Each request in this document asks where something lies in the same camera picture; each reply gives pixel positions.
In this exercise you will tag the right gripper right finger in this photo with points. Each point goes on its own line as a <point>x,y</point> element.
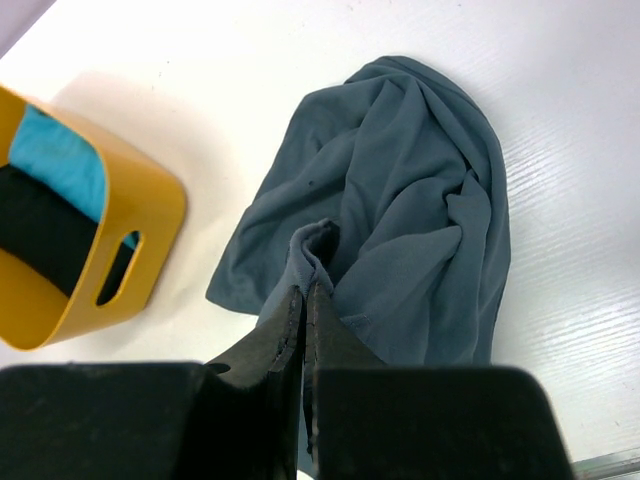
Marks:
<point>345,407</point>

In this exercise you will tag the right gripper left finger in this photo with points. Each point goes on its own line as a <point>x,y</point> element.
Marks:
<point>252,399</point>

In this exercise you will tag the dark blue-grey t shirt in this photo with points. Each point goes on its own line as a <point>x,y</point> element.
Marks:
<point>388,190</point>

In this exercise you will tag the yellow plastic basket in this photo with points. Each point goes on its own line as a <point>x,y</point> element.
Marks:
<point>141,197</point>

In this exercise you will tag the rolled black t shirt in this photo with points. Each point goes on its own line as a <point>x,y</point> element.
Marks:
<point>43,230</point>

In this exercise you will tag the rolled teal t shirt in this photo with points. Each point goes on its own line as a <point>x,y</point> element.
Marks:
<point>51,153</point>

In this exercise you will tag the aluminium front rail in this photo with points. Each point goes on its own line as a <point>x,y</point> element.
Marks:
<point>622,465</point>

